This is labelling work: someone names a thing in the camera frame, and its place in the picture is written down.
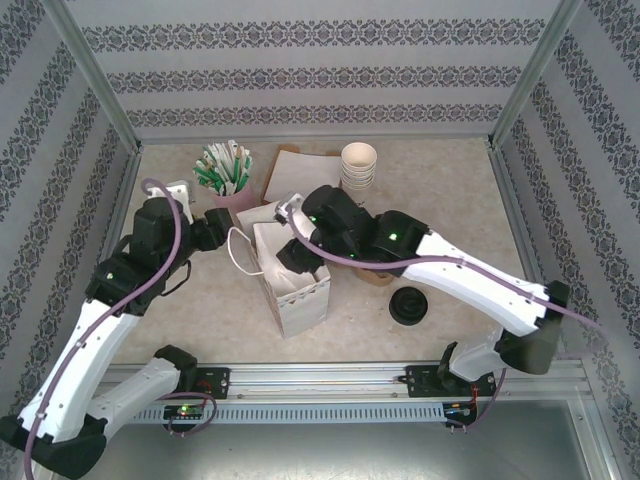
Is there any stack of white napkins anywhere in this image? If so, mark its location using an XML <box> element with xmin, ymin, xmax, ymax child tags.
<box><xmin>262</xmin><ymin>143</ymin><xmax>346</xmax><ymax>206</ymax></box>

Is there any green white sugar stick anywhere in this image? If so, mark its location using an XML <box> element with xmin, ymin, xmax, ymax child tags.
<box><xmin>232</xmin><ymin>152</ymin><xmax>253</xmax><ymax>194</ymax></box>
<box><xmin>193</xmin><ymin>157</ymin><xmax>217</xmax><ymax>190</ymax></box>

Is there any stack of white paper cups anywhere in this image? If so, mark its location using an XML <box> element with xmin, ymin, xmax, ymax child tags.
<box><xmin>340</xmin><ymin>142</ymin><xmax>377</xmax><ymax>194</ymax></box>

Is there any aluminium table edge rail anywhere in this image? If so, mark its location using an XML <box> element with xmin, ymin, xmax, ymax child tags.
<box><xmin>487</xmin><ymin>142</ymin><xmax>571</xmax><ymax>361</ymax></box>
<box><xmin>67</xmin><ymin>147</ymin><xmax>146</xmax><ymax>366</ymax></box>

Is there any aluminium mounting rail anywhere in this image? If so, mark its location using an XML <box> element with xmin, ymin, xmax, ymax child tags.
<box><xmin>107</xmin><ymin>362</ymin><xmax>586</xmax><ymax>401</ymax></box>

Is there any stack of black lids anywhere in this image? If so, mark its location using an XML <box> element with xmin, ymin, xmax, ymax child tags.
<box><xmin>388</xmin><ymin>286</ymin><xmax>430</xmax><ymax>327</ymax></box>

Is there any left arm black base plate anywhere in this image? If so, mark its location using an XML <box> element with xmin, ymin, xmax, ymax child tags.
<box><xmin>194</xmin><ymin>367</ymin><xmax>232</xmax><ymax>401</ymax></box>

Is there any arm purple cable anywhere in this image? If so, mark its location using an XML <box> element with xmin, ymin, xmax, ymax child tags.
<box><xmin>22</xmin><ymin>178</ymin><xmax>219</xmax><ymax>480</ymax></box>
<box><xmin>287</xmin><ymin>207</ymin><xmax>611</xmax><ymax>434</ymax></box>

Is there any aluminium frame post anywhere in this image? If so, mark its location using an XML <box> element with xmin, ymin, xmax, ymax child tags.
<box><xmin>42</xmin><ymin>0</ymin><xmax>145</xmax><ymax>154</ymax></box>
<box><xmin>485</xmin><ymin>0</ymin><xmax>587</xmax><ymax>151</ymax></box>

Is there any pink holder cup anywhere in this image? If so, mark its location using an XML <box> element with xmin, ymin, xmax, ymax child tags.
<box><xmin>213</xmin><ymin>180</ymin><xmax>254</xmax><ymax>209</ymax></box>

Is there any slotted grey cable duct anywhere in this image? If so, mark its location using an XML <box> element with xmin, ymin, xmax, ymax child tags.
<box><xmin>133</xmin><ymin>402</ymin><xmax>446</xmax><ymax>425</ymax></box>

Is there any brown cardboard cup carrier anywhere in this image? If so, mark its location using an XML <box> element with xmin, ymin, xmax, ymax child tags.
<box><xmin>353</xmin><ymin>266</ymin><xmax>397</xmax><ymax>287</ymax></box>

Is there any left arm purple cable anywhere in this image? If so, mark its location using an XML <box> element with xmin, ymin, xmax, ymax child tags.
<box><xmin>22</xmin><ymin>178</ymin><xmax>219</xmax><ymax>480</ymax></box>

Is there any white paper napkin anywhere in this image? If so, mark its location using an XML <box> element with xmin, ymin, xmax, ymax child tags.
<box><xmin>235</xmin><ymin>199</ymin><xmax>294</xmax><ymax>236</ymax></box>

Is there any small circuit board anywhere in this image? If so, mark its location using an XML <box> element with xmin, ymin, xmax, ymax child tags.
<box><xmin>163</xmin><ymin>403</ymin><xmax>212</xmax><ymax>425</ymax></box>
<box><xmin>443</xmin><ymin>402</ymin><xmax>479</xmax><ymax>426</ymax></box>

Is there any white patterned paper bag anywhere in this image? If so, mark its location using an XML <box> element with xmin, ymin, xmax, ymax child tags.
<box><xmin>227</xmin><ymin>219</ymin><xmax>332</xmax><ymax>340</ymax></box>

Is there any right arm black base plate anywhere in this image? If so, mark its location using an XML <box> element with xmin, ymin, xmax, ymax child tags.
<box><xmin>405</xmin><ymin>363</ymin><xmax>499</xmax><ymax>399</ymax></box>

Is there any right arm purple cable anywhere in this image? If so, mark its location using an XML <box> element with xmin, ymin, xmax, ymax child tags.
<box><xmin>287</xmin><ymin>207</ymin><xmax>611</xmax><ymax>434</ymax></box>

